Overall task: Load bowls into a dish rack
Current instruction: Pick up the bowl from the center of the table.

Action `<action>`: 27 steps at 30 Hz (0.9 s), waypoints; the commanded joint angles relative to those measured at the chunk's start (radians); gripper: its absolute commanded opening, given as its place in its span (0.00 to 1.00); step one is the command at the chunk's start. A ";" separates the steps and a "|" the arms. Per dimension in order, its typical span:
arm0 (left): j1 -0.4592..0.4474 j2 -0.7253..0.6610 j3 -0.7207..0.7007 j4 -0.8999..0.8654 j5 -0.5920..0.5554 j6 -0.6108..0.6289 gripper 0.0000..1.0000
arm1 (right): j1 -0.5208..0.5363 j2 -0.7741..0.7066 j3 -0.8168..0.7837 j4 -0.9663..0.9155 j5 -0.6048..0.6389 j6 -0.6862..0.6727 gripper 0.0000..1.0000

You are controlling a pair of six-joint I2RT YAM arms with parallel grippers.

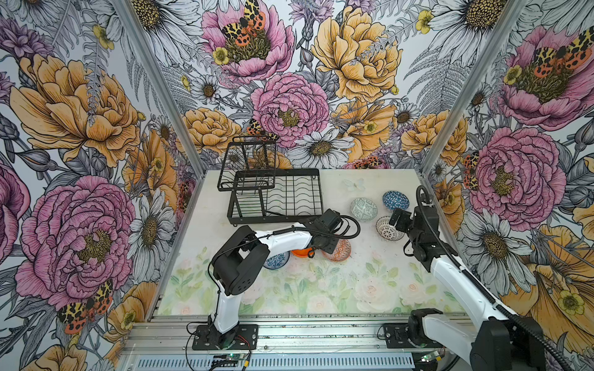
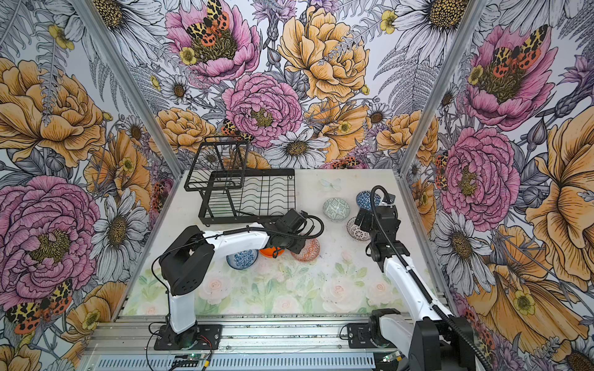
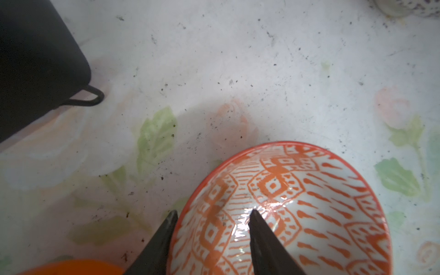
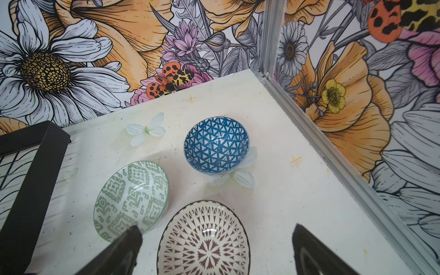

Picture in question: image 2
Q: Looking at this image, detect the dark blue patterned bowl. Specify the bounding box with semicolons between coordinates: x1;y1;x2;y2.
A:
356;190;372;211

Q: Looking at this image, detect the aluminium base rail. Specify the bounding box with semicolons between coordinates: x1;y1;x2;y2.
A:
77;315;402;370

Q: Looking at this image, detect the orange plastic bowl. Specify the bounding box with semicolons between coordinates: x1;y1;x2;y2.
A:
258;247;285;259

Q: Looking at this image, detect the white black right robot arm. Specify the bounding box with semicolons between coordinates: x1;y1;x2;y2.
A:
349;185;490;370

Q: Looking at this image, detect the green patterned ceramic bowl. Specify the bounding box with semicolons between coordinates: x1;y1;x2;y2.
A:
323;197;351;222

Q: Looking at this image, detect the white brown lattice bowl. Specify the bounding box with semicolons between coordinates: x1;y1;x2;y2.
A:
346;217;371;241

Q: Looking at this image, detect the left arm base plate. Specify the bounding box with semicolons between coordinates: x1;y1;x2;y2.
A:
154;324;223;351

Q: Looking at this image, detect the red patterned ceramic bowl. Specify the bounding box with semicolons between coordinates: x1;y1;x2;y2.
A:
291;239;321;263

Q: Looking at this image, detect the right aluminium corner post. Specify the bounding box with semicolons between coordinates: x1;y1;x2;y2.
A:
398;0;488;175

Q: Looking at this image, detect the blue floral ceramic bowl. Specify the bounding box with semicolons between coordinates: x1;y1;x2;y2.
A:
226;250;259;271

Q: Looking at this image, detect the green circuit board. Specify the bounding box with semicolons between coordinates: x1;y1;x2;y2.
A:
174;353;210;363

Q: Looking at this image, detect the aluminium corner post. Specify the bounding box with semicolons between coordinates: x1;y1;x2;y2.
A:
398;0;488;175
73;1;183;179

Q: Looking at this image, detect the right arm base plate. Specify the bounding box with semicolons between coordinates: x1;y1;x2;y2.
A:
346;323;385;349

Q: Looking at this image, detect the black wire dish rack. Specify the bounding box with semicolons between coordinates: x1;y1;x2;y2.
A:
184;135;296;226

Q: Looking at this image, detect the left aluminium corner post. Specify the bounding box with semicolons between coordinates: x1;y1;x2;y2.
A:
73;1;183;179

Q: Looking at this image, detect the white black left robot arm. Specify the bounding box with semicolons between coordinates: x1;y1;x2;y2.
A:
156;209;311;335

